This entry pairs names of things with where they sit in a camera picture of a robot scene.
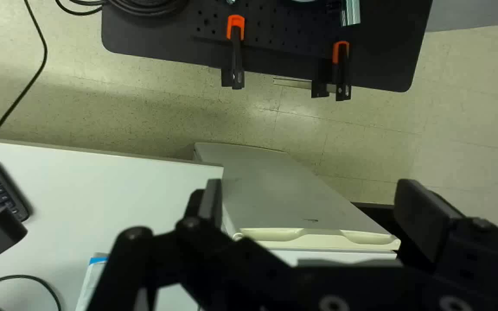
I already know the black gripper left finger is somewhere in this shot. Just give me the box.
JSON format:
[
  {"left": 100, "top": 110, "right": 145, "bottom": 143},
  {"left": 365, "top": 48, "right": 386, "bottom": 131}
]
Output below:
[{"left": 183, "top": 179, "right": 223, "bottom": 228}]

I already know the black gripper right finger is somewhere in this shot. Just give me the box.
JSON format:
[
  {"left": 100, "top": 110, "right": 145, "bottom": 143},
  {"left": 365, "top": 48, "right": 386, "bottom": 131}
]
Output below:
[{"left": 394, "top": 179, "right": 463, "bottom": 262}]

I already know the white drawer cabinet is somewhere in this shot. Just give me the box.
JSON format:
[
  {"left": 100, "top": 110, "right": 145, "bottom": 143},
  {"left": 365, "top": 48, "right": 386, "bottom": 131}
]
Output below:
[{"left": 195, "top": 141, "right": 399, "bottom": 264}]

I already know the white blue paper sheet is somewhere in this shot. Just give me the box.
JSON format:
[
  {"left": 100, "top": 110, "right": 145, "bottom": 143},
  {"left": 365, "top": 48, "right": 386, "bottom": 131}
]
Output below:
[{"left": 74, "top": 252, "right": 107, "bottom": 311}]

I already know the white desk surface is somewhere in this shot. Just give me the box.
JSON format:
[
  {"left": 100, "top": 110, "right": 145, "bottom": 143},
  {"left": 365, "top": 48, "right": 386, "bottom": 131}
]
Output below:
[{"left": 0, "top": 143, "right": 223, "bottom": 311}]

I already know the orange black clamp left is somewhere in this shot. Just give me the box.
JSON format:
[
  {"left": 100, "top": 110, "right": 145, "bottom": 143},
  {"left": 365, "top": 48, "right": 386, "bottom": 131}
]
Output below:
[{"left": 221, "top": 14, "right": 245, "bottom": 90}]

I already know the orange black clamp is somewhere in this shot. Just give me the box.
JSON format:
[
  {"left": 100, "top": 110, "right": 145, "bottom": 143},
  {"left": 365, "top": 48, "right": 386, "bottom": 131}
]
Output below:
[
  {"left": 311, "top": 39, "right": 351, "bottom": 102},
  {"left": 221, "top": 14, "right": 245, "bottom": 90}
]

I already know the black pegboard panel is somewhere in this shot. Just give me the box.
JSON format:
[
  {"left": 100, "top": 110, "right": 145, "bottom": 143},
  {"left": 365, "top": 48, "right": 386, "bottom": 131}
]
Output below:
[{"left": 102, "top": 0, "right": 432, "bottom": 91}]

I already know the orange black clamp right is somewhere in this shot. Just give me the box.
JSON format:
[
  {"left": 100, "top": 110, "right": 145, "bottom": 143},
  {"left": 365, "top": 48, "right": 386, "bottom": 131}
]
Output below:
[{"left": 311, "top": 39, "right": 351, "bottom": 102}]

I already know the black cable on floor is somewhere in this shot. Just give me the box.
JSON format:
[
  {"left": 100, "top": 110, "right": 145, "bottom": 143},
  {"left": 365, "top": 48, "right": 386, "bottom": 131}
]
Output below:
[{"left": 0, "top": 0, "right": 50, "bottom": 157}]

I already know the black cable near keyboard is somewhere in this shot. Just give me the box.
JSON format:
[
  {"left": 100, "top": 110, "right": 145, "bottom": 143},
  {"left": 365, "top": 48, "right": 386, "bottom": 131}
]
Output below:
[{"left": 0, "top": 266, "right": 64, "bottom": 311}]

